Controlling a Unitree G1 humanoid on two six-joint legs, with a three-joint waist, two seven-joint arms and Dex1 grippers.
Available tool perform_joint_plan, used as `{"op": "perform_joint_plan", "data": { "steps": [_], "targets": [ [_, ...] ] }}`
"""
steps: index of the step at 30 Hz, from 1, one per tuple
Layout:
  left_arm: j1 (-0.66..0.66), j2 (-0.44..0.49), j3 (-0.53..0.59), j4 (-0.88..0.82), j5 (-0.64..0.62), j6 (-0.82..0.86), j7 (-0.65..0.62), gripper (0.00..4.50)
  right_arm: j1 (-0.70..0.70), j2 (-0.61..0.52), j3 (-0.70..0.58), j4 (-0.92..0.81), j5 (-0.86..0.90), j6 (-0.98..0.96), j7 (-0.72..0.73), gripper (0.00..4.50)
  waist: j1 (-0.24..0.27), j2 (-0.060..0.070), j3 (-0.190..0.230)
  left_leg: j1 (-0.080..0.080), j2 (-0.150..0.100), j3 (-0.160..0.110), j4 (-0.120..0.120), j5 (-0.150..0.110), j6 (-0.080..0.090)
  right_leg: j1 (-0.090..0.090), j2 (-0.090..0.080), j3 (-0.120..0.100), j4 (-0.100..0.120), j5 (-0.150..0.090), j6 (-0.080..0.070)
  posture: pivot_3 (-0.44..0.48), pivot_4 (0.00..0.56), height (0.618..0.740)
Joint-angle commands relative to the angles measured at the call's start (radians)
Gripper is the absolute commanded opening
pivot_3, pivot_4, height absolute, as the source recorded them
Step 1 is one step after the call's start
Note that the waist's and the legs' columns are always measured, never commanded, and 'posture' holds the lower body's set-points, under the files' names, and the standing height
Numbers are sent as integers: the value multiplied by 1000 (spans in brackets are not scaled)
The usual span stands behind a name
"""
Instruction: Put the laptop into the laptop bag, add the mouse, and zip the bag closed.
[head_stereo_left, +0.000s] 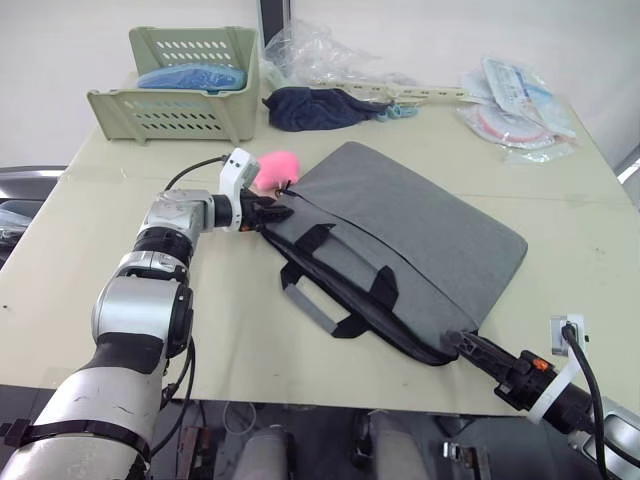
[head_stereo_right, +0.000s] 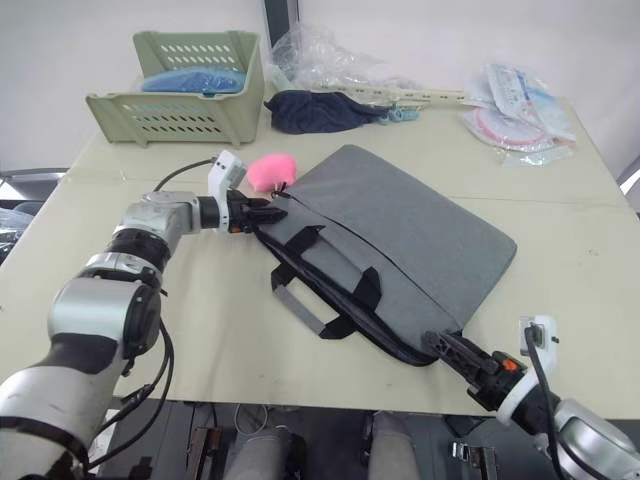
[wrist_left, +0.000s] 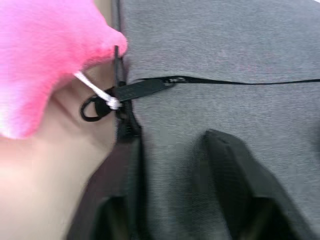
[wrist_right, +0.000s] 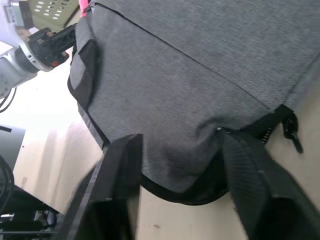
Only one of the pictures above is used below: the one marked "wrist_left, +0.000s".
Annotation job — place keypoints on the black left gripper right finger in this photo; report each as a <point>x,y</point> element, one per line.
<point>240,185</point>

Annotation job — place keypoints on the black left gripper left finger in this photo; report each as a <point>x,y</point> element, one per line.
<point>120,200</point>

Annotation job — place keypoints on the grey fabric laptop bag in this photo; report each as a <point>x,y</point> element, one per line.
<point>212,75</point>

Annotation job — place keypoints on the pink plush zipper charm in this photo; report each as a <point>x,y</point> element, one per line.
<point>47,62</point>

